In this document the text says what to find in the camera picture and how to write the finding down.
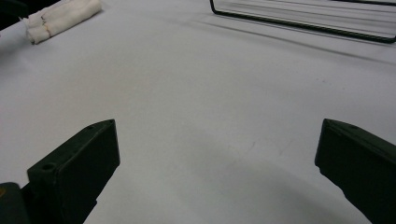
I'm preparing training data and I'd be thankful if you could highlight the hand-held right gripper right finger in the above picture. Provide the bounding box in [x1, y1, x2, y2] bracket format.
[314, 118, 396, 224]

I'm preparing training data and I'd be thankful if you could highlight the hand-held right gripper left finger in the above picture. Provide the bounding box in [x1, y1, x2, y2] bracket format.
[21, 119, 121, 224]

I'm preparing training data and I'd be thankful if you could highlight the white towel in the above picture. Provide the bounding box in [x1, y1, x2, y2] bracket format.
[20, 0, 103, 45]

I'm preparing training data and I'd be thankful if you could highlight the black wire rack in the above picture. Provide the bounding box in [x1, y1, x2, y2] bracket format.
[209, 0, 396, 45]

